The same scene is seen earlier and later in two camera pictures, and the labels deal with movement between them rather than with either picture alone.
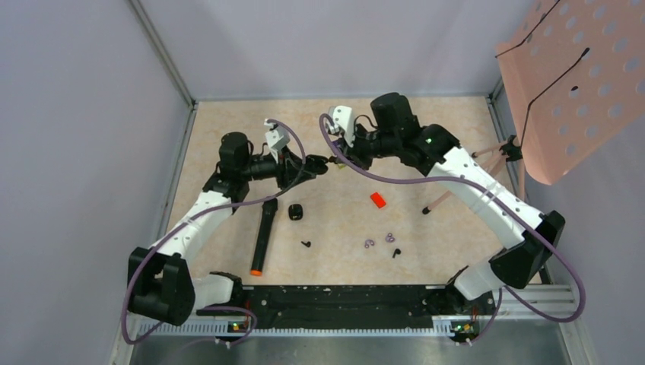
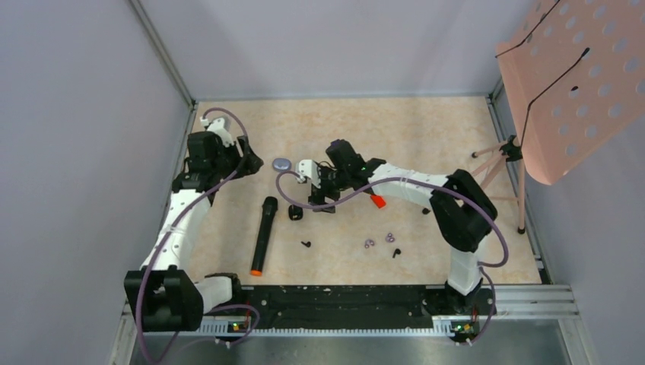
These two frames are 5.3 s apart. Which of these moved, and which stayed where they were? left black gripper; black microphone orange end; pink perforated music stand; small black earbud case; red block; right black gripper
Moved: right black gripper; left black gripper
Stayed: small black earbud case; red block; pink perforated music stand; black microphone orange end
